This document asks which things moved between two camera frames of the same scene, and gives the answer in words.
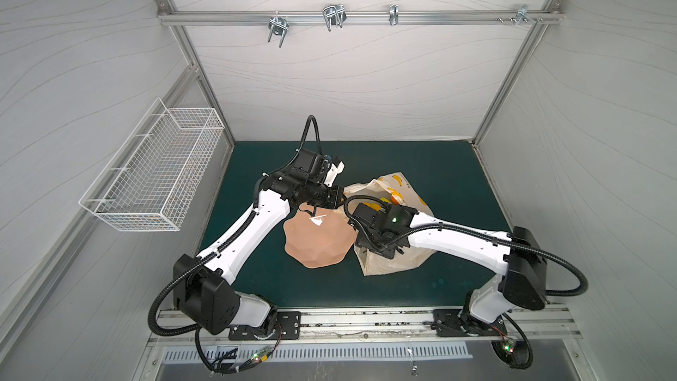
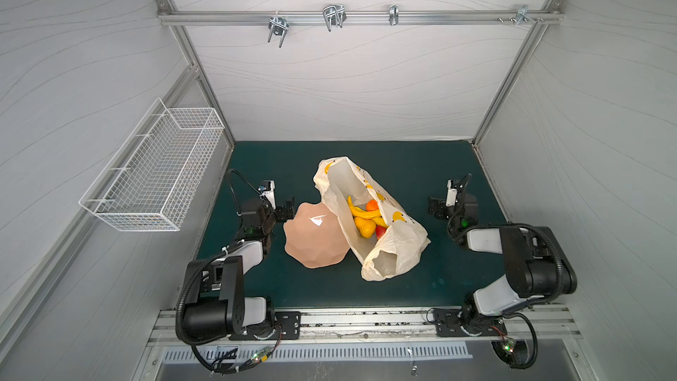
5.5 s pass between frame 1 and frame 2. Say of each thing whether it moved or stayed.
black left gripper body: moved
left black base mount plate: stayed
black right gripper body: moved
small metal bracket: stayed
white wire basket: stayed
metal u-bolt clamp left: stayed
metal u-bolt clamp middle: stayed
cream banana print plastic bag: moved
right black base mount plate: stayed
